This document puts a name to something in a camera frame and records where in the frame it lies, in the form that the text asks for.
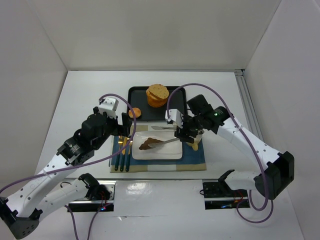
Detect brown chocolate croissant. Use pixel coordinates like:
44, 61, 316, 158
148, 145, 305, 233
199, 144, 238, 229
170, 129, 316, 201
138, 137, 163, 151

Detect metal serving tongs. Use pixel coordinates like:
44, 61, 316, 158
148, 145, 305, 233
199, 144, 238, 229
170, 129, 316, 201
148, 125, 179, 148

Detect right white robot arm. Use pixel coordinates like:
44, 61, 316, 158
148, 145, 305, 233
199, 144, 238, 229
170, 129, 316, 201
165, 94, 295, 200

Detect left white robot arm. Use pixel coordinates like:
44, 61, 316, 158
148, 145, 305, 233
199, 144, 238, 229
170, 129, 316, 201
0, 112, 137, 240

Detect stacked bread slices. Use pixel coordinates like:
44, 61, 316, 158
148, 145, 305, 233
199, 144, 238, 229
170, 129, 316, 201
146, 84, 170, 108

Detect small round bun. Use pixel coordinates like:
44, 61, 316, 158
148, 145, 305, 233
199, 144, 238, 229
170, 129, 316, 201
128, 107, 142, 119

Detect yellow ceramic mug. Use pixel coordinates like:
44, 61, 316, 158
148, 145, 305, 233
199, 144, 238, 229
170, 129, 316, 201
186, 133, 203, 151

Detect black baking tray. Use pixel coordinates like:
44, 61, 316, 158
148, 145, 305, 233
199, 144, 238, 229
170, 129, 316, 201
127, 86, 188, 123

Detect white rectangular plate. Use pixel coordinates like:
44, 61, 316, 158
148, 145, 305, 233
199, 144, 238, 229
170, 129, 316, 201
131, 131, 183, 161

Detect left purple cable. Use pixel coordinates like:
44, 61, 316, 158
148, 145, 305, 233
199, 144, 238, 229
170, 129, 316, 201
0, 93, 137, 240

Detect purple cable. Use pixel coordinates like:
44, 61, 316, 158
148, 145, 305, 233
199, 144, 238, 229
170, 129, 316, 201
0, 93, 137, 240
166, 83, 274, 223

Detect gold spoon green handle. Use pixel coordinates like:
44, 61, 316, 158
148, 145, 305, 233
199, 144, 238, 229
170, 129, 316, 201
125, 141, 133, 172

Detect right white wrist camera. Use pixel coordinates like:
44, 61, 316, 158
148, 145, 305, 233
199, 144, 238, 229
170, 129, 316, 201
165, 109, 185, 129

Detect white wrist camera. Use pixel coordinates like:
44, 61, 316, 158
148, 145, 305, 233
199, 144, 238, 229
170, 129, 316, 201
98, 97, 119, 120
165, 109, 185, 129

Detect gold knife green handle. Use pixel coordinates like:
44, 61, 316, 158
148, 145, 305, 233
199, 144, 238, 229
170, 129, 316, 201
120, 137, 128, 172

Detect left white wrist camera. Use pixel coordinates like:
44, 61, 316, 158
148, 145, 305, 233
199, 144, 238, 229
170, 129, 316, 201
98, 97, 119, 120

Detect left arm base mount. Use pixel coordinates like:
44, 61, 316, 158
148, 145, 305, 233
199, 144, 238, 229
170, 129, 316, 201
68, 180, 116, 213

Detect aluminium frame rail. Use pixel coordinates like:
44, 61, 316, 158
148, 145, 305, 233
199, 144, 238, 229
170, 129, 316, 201
234, 69, 264, 140

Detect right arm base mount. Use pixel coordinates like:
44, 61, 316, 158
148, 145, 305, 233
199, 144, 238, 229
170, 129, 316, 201
199, 181, 250, 210

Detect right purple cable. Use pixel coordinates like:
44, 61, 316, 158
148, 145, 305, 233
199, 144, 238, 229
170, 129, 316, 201
166, 83, 274, 223

